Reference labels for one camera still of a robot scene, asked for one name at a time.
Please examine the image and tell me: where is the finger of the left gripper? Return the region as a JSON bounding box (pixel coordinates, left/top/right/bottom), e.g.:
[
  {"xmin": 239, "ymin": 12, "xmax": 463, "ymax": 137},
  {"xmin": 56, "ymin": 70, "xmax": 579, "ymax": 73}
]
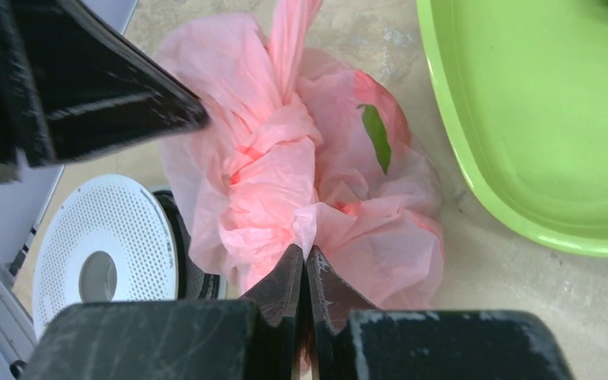
[{"xmin": 0, "ymin": 1, "xmax": 209, "ymax": 184}]

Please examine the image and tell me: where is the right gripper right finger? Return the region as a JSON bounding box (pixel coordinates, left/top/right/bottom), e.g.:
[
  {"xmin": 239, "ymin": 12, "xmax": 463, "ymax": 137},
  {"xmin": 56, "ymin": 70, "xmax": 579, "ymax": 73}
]
[{"xmin": 306, "ymin": 247, "xmax": 574, "ymax": 379}]

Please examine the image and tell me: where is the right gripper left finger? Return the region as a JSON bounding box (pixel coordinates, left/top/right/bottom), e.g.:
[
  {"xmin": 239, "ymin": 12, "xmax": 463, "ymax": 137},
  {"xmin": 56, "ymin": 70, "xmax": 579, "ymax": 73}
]
[{"xmin": 21, "ymin": 245, "xmax": 304, "ymax": 379}]

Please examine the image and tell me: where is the pink plastic bag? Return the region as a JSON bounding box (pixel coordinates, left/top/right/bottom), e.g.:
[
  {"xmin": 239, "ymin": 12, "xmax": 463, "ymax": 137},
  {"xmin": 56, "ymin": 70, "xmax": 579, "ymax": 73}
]
[{"xmin": 156, "ymin": 1, "xmax": 444, "ymax": 310}]

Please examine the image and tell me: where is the green fake leaf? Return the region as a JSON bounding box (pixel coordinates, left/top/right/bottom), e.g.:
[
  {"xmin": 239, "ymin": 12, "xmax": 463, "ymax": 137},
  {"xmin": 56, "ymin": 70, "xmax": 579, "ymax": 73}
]
[{"xmin": 359, "ymin": 104, "xmax": 392, "ymax": 175}]

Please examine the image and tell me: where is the white filament spool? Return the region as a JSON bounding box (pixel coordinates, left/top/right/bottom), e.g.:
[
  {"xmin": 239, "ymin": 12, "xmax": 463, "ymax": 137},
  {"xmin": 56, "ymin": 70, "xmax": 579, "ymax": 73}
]
[{"xmin": 32, "ymin": 174, "xmax": 227, "ymax": 338}]

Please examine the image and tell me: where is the green plastic tray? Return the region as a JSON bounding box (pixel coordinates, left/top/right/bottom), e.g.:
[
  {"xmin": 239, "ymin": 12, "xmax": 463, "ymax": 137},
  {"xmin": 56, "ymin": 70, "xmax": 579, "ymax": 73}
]
[{"xmin": 416, "ymin": 1, "xmax": 608, "ymax": 257}]

